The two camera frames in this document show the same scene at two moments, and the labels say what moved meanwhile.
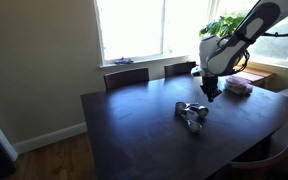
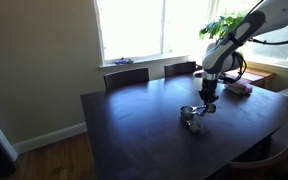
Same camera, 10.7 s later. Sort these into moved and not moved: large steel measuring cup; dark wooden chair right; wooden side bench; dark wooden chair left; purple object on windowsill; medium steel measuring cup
Moved: large steel measuring cup; medium steel measuring cup
Not moved: dark wooden chair right; dark wooden chair left; purple object on windowsill; wooden side bench
